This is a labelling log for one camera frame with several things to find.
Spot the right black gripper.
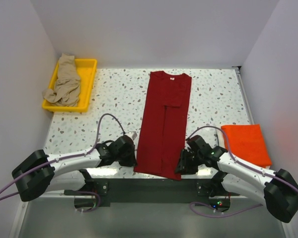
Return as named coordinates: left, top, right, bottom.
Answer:
left=174, top=149, right=203, bottom=176

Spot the dark red t shirt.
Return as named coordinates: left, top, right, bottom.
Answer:
left=134, top=71, right=192, bottom=180

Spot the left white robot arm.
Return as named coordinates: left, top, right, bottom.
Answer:
left=12, top=132, right=137, bottom=202

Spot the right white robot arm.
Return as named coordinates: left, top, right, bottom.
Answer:
left=175, top=135, right=298, bottom=223

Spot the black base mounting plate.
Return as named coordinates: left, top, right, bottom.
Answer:
left=64, top=178, right=229, bottom=207

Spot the orange folded t shirt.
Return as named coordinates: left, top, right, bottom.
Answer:
left=221, top=124, right=272, bottom=169

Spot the beige crumpled t shirt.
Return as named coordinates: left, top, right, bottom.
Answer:
left=42, top=54, right=81, bottom=107

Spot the yellow plastic tray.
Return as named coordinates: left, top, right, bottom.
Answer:
left=42, top=59, right=97, bottom=113

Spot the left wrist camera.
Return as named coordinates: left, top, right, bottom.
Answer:
left=125, top=131, right=137, bottom=141

